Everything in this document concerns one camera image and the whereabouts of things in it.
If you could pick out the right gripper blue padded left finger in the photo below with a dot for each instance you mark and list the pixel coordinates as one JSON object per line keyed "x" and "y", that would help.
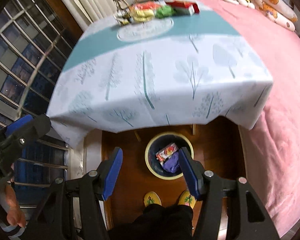
{"x": 107, "y": 174}

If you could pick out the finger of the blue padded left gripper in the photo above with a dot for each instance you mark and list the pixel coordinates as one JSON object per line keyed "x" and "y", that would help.
{"x": 18, "y": 124}

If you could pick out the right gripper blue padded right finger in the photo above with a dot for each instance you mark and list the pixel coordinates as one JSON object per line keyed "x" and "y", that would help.
{"x": 193, "y": 174}

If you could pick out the purple bag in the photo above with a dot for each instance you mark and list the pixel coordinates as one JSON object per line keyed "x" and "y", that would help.
{"x": 172, "y": 164}

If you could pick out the red pink snack box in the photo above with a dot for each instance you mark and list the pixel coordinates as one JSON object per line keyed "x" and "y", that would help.
{"x": 166, "y": 152}

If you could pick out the red gold envelope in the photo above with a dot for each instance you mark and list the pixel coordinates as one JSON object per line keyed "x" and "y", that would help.
{"x": 184, "y": 7}

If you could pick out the yellow rimmed trash bin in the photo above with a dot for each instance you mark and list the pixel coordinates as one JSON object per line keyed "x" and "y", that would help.
{"x": 159, "y": 142}

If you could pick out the person's left hand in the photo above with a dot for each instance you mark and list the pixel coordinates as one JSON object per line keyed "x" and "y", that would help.
{"x": 15, "y": 215}

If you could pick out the right yellow slipper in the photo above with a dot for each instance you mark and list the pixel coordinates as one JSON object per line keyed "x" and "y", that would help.
{"x": 187, "y": 199}

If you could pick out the yellow slipper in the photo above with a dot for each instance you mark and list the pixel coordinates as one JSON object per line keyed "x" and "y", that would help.
{"x": 187, "y": 199}
{"x": 151, "y": 198}

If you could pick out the left yellow slipper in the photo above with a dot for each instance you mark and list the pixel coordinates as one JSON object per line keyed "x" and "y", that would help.
{"x": 151, "y": 198}

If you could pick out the black trousers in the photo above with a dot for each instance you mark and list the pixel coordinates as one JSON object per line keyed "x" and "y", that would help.
{"x": 157, "y": 222}

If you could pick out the metal window grille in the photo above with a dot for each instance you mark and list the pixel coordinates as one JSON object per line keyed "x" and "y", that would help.
{"x": 34, "y": 47}

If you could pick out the pink bed blanket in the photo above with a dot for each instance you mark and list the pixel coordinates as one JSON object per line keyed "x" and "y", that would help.
{"x": 272, "y": 147}

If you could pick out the tree pattern tablecloth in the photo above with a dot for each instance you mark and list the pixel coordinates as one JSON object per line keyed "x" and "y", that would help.
{"x": 173, "y": 71}

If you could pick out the black gold crumpled wrapper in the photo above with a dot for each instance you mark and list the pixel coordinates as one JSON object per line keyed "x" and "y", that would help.
{"x": 123, "y": 18}

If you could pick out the yellow crumpled wrapper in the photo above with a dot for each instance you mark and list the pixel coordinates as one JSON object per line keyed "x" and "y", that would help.
{"x": 142, "y": 15}

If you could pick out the green crumpled wrapper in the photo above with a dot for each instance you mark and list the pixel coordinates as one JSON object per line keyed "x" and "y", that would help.
{"x": 165, "y": 11}

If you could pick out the orange red snack bag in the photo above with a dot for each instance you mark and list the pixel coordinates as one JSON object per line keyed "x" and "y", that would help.
{"x": 150, "y": 5}

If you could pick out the folded cartoon print blanket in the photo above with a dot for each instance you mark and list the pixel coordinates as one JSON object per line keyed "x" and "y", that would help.
{"x": 277, "y": 11}

